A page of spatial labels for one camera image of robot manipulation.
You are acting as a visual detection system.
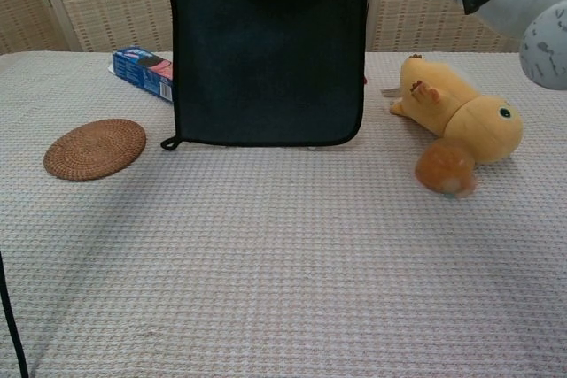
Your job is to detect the yellow towel with black back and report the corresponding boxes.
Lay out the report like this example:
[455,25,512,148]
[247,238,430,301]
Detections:
[159,0,369,151]

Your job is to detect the yellow plush duck toy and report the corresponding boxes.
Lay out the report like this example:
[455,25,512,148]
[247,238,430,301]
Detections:
[381,53,524,166]

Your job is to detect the woven folding screen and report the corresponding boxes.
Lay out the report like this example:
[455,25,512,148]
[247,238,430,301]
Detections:
[0,0,567,55]

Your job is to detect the blue cookie box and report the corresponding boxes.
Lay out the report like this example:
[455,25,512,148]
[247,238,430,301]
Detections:
[107,44,176,105]

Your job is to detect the round woven rattan coaster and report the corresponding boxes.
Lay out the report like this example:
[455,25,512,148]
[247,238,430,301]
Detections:
[43,118,147,182]

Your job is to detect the translucent orange ball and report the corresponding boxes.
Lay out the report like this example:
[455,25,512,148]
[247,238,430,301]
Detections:
[414,137,479,198]

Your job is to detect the light waffle tablecloth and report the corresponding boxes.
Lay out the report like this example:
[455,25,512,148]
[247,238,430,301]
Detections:
[0,50,567,378]

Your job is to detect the black hanging cable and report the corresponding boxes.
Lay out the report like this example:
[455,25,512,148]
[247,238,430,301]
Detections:
[0,249,30,378]

